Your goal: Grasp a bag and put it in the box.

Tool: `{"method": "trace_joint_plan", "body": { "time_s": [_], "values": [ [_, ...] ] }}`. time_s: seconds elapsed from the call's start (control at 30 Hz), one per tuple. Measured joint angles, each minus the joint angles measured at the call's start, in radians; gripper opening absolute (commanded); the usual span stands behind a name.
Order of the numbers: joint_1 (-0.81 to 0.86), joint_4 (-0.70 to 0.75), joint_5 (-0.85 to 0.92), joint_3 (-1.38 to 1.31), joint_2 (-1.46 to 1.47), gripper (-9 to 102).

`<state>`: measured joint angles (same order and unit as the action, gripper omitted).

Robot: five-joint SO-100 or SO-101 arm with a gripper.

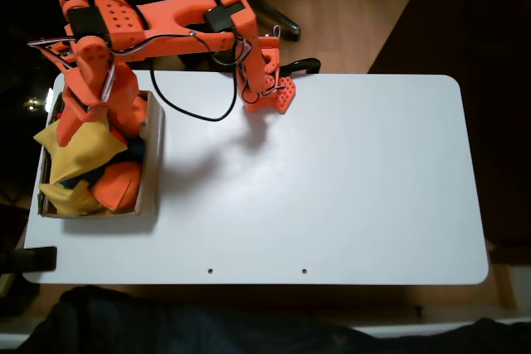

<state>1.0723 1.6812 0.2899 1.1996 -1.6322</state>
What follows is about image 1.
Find yellow bean bag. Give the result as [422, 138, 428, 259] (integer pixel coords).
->
[37, 179, 113, 217]
[32, 119, 129, 185]

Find orange bean bag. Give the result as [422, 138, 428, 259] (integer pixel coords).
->
[124, 95, 149, 139]
[89, 160, 145, 212]

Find blue bean bag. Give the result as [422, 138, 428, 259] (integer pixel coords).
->
[61, 138, 147, 189]

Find cardboard box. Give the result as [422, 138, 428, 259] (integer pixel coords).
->
[37, 89, 166, 221]

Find black table clamp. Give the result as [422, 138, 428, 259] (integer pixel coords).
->
[0, 245, 58, 274]

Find person's body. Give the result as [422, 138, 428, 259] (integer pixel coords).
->
[16, 285, 531, 354]

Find orange camera mount with camera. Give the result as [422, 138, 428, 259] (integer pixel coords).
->
[27, 36, 78, 65]

